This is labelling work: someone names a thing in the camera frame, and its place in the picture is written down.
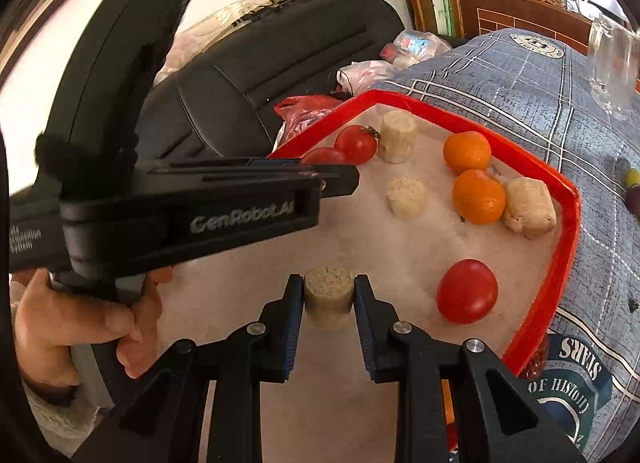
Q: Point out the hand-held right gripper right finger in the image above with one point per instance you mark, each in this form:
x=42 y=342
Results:
x=364 y=338

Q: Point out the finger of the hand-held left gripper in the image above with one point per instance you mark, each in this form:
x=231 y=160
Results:
x=335 y=182

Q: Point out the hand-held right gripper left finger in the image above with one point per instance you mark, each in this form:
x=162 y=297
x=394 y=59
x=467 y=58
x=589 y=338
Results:
x=295 y=338

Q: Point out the small red tomato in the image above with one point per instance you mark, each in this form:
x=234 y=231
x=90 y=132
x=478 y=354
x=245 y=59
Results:
x=325 y=156

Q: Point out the red tomato with stem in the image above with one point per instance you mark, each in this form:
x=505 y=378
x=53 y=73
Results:
x=356 y=143

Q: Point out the beige cork block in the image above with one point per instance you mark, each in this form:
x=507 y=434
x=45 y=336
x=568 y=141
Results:
x=327 y=298
x=530 y=205

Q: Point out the red plastic tray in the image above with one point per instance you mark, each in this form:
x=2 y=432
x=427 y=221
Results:
x=350 y=233

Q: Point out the beige cork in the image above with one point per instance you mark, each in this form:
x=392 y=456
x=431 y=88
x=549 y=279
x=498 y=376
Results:
x=397 y=135

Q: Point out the round red tomato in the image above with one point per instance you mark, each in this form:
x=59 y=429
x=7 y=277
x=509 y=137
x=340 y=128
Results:
x=467 y=291

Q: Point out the small orange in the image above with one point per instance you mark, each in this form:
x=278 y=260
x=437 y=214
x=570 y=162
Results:
x=467 y=151
x=479 y=196

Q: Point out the person's left hand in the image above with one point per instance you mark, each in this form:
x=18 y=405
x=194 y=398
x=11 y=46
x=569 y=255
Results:
x=75 y=318

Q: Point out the red plastic bag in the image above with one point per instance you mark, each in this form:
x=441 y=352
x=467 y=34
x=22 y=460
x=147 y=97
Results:
x=305 y=110

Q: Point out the white plastic bag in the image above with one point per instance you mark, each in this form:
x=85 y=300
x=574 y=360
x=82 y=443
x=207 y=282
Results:
x=365 y=73

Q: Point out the black leather sofa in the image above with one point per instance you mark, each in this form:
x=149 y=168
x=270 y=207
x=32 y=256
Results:
x=280 y=53

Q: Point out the clear plastic bag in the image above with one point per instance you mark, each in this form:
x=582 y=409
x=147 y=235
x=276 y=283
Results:
x=415 y=45

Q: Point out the pale pink plastic bag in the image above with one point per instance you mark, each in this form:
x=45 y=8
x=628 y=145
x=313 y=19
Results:
x=172 y=60

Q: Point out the blue plaid tablecloth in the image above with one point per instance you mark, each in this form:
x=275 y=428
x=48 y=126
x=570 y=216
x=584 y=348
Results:
x=525 y=93

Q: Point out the wooden cabinet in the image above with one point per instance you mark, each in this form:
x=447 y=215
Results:
x=520 y=13

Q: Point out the clear plastic pitcher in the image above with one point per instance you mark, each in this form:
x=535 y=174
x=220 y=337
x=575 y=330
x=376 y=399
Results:
x=607 y=73

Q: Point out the green grape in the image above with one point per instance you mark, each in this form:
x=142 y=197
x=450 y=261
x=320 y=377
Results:
x=632 y=178

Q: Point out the dark purple grape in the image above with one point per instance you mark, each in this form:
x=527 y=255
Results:
x=634 y=203

